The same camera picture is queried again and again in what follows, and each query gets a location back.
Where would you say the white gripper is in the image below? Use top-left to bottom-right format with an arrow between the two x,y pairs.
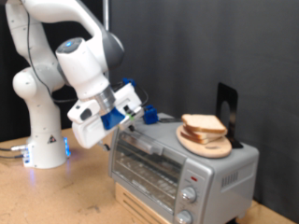
67,82 -> 146,152

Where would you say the slotted spatula with blue block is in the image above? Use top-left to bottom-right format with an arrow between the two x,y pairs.
142,105 -> 182,126

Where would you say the glass oven door with handle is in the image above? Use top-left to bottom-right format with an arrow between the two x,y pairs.
110,129 -> 188,217

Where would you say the silver oven knob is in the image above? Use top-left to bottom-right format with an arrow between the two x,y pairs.
180,186 -> 198,203
175,209 -> 193,224

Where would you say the silver toaster oven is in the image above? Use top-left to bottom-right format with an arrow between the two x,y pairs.
107,112 -> 260,224

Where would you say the round wooden cutting board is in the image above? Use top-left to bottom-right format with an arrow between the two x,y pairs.
176,124 -> 233,159

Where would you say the black metal bookend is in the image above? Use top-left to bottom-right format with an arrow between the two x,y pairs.
215,82 -> 244,149

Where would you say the grey metal pole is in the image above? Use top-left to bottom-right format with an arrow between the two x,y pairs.
103,0 -> 110,32

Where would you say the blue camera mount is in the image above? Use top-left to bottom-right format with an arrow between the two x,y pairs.
101,77 -> 136,131

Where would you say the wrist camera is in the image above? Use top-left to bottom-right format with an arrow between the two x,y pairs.
122,105 -> 145,126

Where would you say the wire oven rack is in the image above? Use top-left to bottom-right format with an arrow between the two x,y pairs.
115,155 -> 179,207

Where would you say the cable with silver connector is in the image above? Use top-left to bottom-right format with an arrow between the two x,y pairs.
0,144 -> 31,152

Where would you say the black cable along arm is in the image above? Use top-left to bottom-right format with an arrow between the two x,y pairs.
25,6 -> 78,105

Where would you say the black base cable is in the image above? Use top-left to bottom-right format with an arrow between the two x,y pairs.
0,153 -> 26,160

